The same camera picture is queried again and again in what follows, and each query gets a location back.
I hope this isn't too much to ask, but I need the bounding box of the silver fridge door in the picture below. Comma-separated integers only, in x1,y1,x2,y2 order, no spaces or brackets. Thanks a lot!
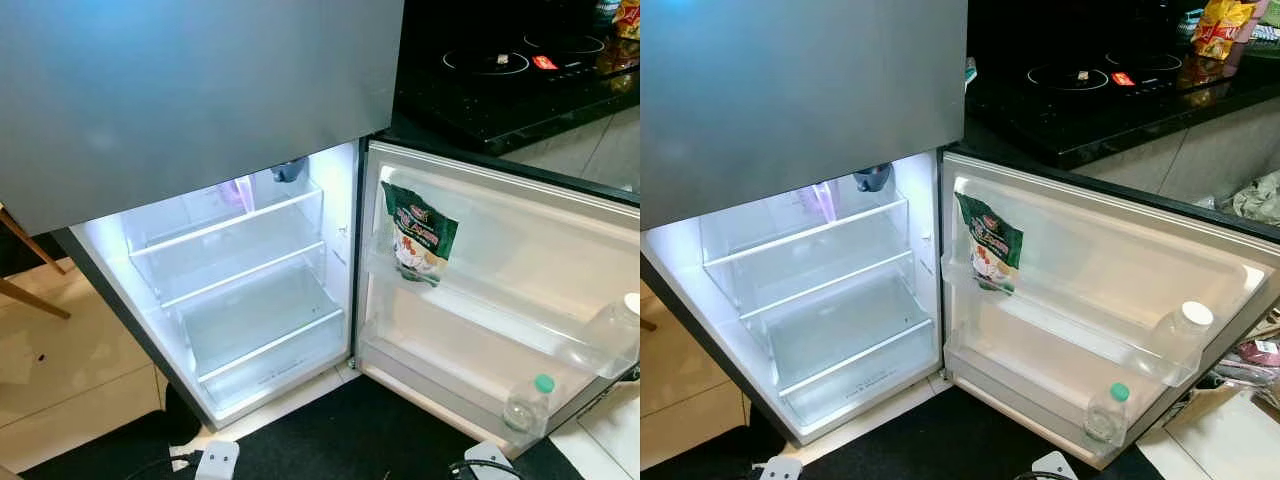
940,150,1280,469
355,138,641,461

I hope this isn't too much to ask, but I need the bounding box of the green snack pouch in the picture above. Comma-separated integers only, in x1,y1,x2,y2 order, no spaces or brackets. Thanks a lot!
955,192,1026,296
380,180,461,289

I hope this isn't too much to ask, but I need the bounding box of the glass fridge shelf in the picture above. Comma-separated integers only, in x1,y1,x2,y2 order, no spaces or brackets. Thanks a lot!
120,180,326,259
735,248,916,323
155,240,331,311
698,190,913,271

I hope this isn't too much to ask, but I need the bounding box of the clear fridge door bin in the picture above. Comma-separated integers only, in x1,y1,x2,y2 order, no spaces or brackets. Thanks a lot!
358,330,561,446
945,340,1136,456
365,240,641,381
945,250,1216,391

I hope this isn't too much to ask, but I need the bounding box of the silver fridge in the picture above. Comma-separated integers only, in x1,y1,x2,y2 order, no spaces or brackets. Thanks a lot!
640,0,1280,471
0,0,641,461

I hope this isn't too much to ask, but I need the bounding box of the clear white-capped jar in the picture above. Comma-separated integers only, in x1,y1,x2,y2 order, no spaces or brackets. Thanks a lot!
580,292,641,379
1150,300,1216,389

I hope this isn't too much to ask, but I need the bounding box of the black kitchen countertop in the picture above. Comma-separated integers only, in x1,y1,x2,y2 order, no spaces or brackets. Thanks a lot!
390,0,641,156
965,0,1280,171

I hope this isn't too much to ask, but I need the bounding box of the clear green-capped bottle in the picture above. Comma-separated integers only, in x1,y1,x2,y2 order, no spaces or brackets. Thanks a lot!
502,374,556,436
1083,382,1131,446

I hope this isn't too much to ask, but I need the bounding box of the silver freezer door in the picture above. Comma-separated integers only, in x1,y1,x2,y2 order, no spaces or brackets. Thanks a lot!
640,0,969,233
0,0,406,236

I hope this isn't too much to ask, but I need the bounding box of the black induction hob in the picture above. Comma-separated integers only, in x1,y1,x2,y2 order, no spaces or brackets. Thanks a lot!
425,25,616,96
1010,40,1201,111

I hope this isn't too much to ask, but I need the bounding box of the black slipper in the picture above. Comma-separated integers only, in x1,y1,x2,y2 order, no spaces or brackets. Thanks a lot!
163,383,203,443
745,398,788,456

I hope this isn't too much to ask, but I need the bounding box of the clear crisper drawer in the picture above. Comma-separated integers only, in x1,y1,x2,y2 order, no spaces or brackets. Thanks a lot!
760,275,941,426
175,265,351,411

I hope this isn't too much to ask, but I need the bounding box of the dark blue carpet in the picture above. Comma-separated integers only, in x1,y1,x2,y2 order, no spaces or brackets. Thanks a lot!
640,395,1161,480
20,375,581,480

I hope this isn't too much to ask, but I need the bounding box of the white chair with wooden legs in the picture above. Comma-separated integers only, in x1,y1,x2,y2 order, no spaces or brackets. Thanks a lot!
0,205,71,321

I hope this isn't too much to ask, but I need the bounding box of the grey green cloth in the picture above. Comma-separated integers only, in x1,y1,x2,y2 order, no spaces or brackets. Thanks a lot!
1228,168,1280,226

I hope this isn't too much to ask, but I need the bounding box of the pink plastic package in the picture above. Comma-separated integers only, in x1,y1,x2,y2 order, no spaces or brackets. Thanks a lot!
1215,335,1280,386

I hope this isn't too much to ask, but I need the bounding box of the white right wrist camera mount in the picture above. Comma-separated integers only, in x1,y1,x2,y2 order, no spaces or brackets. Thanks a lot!
462,442,521,480
1030,450,1079,480

